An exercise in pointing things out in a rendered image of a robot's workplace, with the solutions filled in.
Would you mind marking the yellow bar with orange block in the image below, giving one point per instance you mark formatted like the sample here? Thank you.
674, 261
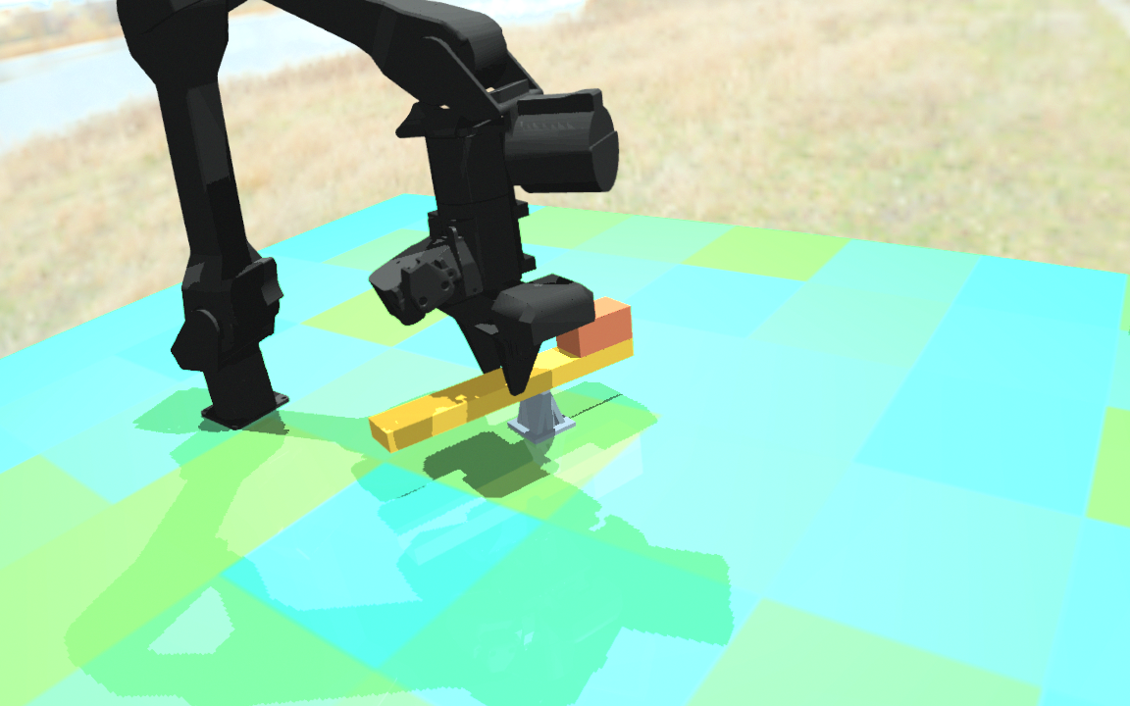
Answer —
581, 351

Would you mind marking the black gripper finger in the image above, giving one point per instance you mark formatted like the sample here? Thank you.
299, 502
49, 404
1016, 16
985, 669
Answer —
516, 361
467, 314

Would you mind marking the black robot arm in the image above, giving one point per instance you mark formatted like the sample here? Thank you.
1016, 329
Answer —
480, 148

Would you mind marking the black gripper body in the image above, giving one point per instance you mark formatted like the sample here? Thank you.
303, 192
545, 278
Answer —
527, 313

